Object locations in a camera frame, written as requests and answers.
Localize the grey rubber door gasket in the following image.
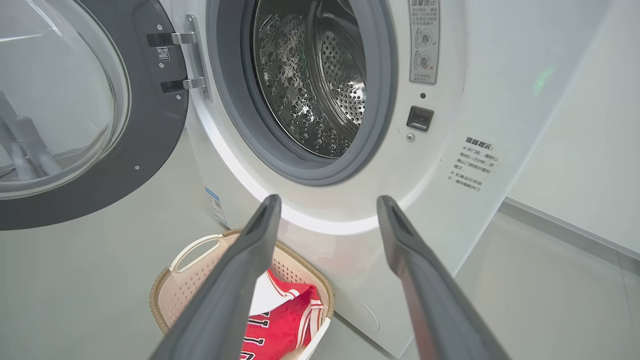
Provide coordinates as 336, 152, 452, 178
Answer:
207, 0, 399, 187

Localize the blue energy label sticker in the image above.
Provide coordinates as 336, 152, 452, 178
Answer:
205, 187, 229, 227

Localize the perforated steel washer drum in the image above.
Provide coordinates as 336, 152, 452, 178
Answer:
250, 0, 368, 160

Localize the white front-load washing machine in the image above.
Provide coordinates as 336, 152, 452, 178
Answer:
160, 0, 616, 358

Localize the round black glass washer door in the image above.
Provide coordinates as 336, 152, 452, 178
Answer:
0, 0, 213, 232

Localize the metal washer door hinge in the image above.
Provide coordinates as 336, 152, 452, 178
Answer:
146, 14, 213, 101

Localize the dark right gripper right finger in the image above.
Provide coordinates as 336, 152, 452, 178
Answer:
376, 195, 511, 360

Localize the grey pictogram warning sticker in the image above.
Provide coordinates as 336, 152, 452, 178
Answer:
408, 0, 441, 85

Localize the cream perforated laundry basket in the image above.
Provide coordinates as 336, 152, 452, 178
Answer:
149, 229, 335, 360

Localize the red basketball jersey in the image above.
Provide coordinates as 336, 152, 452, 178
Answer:
239, 269, 325, 360

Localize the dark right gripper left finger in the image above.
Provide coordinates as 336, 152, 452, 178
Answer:
150, 194, 282, 360

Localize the clear warning text sticker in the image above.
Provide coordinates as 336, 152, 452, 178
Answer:
447, 135, 501, 193

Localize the black door latch socket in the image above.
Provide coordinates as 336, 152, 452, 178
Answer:
406, 105, 435, 133

